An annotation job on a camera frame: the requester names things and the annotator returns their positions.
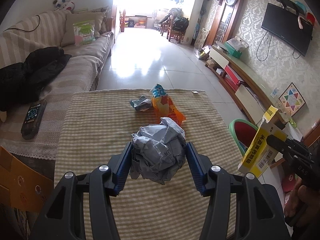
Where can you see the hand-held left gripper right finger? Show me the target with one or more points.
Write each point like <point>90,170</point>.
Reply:
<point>196,172</point>

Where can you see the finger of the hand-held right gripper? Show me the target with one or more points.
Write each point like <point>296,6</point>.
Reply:
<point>277,143</point>

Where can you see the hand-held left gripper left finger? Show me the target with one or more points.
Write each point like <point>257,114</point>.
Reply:
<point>122,172</point>

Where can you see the yellow cardboard box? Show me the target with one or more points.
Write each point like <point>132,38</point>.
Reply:
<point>260,150</point>

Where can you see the green bin with red inside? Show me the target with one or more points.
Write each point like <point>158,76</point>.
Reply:
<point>241,130</point>

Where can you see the grey printed paper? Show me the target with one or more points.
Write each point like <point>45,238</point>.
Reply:
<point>157,155</point>

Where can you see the person's right hand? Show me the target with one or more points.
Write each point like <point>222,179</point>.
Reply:
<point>308,196</point>

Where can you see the red plastic object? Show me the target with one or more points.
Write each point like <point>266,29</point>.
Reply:
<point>290,182</point>

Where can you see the small green item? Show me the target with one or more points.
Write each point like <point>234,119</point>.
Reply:
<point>292,122</point>

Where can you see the star checkers board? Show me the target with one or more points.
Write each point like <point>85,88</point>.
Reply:
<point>292,100</point>

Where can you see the striped beige table mat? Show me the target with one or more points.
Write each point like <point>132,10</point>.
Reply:
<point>100,130</point>

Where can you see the blue white small packet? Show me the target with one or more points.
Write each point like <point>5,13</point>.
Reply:
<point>275,91</point>

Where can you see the small crumpled grey wrapper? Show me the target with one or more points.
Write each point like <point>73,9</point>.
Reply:
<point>141,103</point>

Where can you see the orange snack bag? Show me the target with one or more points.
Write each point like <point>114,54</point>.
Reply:
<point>165,105</point>

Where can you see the long wooden tv cabinet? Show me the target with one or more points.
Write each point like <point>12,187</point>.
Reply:
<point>250,72</point>

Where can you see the red flat box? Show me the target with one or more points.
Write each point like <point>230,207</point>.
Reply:
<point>231,75</point>

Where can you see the teal cardboard box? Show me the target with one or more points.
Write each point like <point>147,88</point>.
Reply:
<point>232,51</point>

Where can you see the dark rectangular box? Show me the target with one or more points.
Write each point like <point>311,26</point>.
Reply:
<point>33,116</point>

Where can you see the orange cardboard box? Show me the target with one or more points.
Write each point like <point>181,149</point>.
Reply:
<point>17,180</point>

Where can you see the beige covered sofa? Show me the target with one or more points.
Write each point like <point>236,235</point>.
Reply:
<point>82,65</point>

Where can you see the black flat television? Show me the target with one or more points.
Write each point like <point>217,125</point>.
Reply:
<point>287,28</point>

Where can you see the gold foil bag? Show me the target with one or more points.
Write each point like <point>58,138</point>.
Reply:
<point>202,52</point>

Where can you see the pink neck band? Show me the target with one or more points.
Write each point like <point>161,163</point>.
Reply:
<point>301,21</point>

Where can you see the red cap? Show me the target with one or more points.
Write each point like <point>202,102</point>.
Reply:
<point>311,18</point>

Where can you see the black jacket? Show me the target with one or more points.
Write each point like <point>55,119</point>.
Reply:
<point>27,72</point>

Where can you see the teal container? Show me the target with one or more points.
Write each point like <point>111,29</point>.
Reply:
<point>301,7</point>

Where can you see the black curved device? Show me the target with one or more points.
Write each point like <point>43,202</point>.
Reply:
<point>287,2</point>

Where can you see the wooden chair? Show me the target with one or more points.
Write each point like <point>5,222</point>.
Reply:
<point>172,32</point>

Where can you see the green white package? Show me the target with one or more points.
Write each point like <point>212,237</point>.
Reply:
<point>83,31</point>

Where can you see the black bag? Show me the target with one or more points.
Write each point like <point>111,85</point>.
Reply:
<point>180,22</point>

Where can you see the beige cushion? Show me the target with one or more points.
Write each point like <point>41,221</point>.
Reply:
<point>68,27</point>

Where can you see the white black plush toy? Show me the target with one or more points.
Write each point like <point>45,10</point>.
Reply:
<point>62,3</point>

